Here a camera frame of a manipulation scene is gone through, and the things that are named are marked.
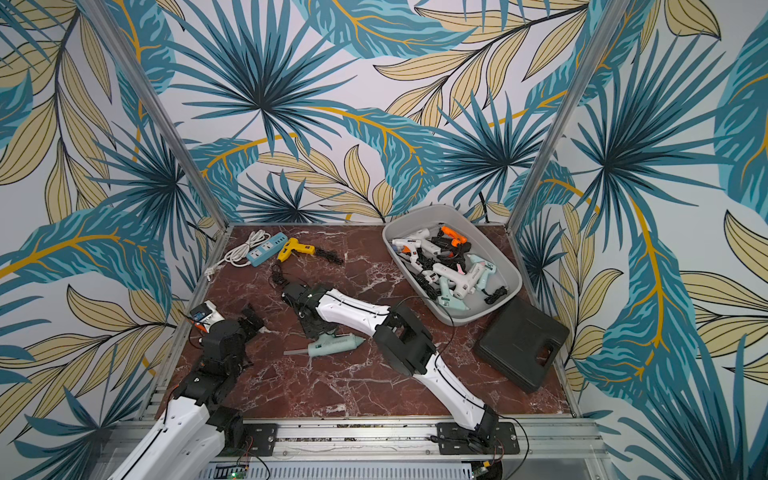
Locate yellow glue gun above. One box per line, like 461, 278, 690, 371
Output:
277, 237, 316, 262

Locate black glue gun orange trigger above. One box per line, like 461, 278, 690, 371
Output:
430, 236, 472, 271

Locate small white glue gun orange trigger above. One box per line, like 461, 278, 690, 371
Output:
417, 270, 440, 289

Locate large white glue gun pink stick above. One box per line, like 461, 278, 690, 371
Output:
432, 263, 477, 299

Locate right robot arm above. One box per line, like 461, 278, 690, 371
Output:
281, 282, 499, 446

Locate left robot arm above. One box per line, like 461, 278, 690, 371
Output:
109, 301, 264, 479

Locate grey plastic storage box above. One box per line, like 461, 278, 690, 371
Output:
382, 205, 523, 326

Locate teal power strip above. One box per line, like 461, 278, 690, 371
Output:
246, 232, 289, 267

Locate black case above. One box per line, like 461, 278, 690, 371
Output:
474, 298, 570, 393

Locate orange handled pliers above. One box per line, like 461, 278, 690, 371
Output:
188, 318, 208, 334

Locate white power strip cable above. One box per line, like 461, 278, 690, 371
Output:
204, 229, 271, 281

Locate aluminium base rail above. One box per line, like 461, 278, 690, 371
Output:
93, 416, 618, 479

